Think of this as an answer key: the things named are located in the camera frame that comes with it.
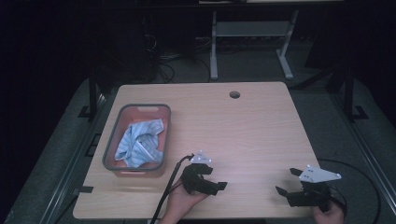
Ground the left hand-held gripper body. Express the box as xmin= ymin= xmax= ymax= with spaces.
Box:
xmin=180 ymin=150 xmax=216 ymax=196

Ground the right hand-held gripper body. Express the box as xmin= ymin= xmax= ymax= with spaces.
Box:
xmin=286 ymin=164 xmax=343 ymax=213

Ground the blue striped cloth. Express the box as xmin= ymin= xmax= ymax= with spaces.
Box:
xmin=114 ymin=118 xmax=165 ymax=169

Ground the pink basket with grey rim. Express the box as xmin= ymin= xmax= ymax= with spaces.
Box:
xmin=102 ymin=103 xmax=172 ymax=178

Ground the person's left hand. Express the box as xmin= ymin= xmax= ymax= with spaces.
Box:
xmin=158 ymin=178 xmax=210 ymax=224

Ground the person's right hand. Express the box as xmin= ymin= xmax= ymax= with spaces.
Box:
xmin=312 ymin=200 xmax=346 ymax=224

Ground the black metal stand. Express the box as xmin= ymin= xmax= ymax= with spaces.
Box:
xmin=78 ymin=69 xmax=108 ymax=123
xmin=326 ymin=63 xmax=370 ymax=123

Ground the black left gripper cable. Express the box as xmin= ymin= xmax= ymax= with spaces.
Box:
xmin=149 ymin=153 xmax=196 ymax=224

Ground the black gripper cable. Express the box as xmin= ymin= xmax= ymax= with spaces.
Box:
xmin=317 ymin=158 xmax=383 ymax=224
xmin=149 ymin=153 xmax=196 ymax=224

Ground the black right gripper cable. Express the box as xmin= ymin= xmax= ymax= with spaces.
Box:
xmin=317 ymin=158 xmax=383 ymax=224

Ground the aluminium floor rail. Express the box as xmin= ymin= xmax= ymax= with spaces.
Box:
xmin=331 ymin=92 xmax=396 ymax=216
xmin=38 ymin=92 xmax=110 ymax=224

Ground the tangle of black floor cables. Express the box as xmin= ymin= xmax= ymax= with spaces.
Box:
xmin=141 ymin=32 xmax=213 ymax=85

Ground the white metal table frame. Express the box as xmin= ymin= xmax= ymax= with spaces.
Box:
xmin=209 ymin=8 xmax=301 ymax=81

